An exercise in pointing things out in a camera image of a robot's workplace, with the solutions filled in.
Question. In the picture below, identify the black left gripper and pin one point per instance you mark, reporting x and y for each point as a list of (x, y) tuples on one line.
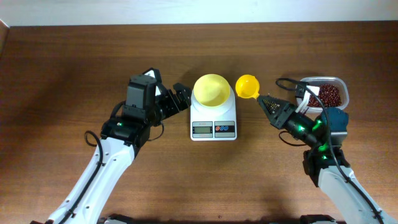
[(166, 98)]

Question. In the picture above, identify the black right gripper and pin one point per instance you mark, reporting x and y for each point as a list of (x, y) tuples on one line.
[(282, 114)]

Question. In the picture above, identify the yellow plastic measuring scoop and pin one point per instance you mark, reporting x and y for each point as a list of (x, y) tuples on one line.
[(247, 86)]

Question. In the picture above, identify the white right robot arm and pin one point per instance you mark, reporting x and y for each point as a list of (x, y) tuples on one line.
[(324, 162)]

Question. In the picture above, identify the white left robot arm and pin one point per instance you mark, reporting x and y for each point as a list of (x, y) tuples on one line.
[(117, 145)]

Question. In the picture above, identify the yellow plastic bowl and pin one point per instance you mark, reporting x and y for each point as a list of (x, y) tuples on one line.
[(211, 90)]

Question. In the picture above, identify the white digital kitchen scale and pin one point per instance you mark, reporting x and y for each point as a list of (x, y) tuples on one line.
[(214, 123)]

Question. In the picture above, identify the red adzuki beans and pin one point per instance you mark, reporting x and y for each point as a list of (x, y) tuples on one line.
[(329, 95)]

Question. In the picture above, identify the clear plastic bean container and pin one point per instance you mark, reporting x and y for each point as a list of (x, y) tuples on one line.
[(334, 81)]

